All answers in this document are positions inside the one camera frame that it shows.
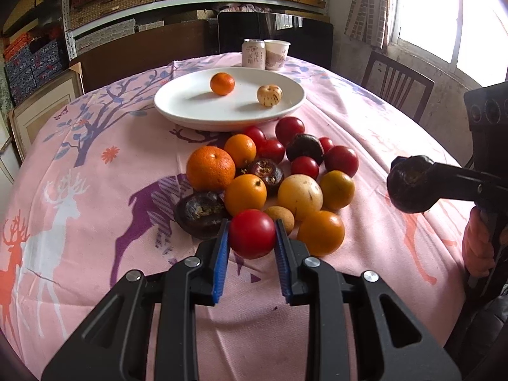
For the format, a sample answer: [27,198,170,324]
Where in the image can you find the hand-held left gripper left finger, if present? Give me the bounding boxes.
[42,218,231,381]

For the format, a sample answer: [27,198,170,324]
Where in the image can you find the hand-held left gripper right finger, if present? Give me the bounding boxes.
[275,218,463,381]

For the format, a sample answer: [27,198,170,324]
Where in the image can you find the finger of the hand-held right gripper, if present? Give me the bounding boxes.
[391,155,491,203]

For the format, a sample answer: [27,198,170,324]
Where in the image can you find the large red tomato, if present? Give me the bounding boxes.
[229,209,277,260]

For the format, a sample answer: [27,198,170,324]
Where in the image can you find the small tan round fruit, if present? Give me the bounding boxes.
[264,205,295,236]

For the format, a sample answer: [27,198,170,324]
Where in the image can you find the smooth orange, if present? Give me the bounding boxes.
[224,174,267,216]
[224,134,257,168]
[297,210,345,257]

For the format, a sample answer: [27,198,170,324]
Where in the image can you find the dark brown water chestnut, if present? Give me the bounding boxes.
[387,157,437,214]
[286,134,325,163]
[247,159,285,196]

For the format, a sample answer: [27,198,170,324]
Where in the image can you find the large dark purple fruit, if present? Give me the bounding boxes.
[173,191,231,239]

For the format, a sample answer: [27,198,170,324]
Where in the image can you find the large yellow pepino melon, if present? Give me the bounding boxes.
[277,174,324,222]

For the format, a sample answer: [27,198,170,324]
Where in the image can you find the yellowish orange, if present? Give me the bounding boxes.
[319,170,355,211]

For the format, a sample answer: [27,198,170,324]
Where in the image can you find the large orange mandarin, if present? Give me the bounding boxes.
[186,146,236,192]

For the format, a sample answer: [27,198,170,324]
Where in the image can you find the white plate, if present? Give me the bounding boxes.
[154,68,306,132]

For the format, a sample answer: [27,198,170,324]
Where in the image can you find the person's right forearm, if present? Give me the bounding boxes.
[446,282,508,366]

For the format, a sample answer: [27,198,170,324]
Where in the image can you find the person's right hand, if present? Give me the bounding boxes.
[461,206,497,278]

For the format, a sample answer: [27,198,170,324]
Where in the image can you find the dark wooden chair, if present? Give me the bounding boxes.
[360,50,435,124]

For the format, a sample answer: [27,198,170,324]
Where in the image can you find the bright window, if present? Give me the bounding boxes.
[387,0,508,88]

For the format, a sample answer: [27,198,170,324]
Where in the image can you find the pink printed tablecloth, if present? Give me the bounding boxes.
[0,51,477,381]

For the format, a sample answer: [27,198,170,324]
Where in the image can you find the pale striped pepino melon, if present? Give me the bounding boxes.
[257,84,283,108]

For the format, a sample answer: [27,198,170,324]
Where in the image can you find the patterned curtain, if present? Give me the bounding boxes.
[344,0,401,48]

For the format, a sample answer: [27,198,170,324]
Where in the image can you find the small orange mandarin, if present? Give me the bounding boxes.
[210,72,236,96]

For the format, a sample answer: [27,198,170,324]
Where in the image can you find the black board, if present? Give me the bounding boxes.
[217,12,334,70]

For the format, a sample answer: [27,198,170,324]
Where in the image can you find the white paper cup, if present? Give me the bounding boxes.
[264,40,291,71]

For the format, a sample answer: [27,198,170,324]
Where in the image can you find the white drink can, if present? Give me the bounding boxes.
[242,39,266,68]

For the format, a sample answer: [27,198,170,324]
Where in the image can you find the brown wooden board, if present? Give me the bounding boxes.
[69,20,209,94]

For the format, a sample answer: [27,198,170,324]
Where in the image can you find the grey patterned boxes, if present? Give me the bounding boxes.
[75,18,165,54]

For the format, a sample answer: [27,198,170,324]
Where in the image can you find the pink cloth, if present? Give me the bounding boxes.
[220,3,271,13]

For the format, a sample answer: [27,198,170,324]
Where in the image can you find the white metal shelf rack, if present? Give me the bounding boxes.
[61,0,332,56]

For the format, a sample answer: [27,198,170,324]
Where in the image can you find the stack of blue patterned boxes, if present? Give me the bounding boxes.
[4,36,68,104]

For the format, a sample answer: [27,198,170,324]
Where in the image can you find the wooden picture frame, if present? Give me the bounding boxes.
[8,63,84,163]

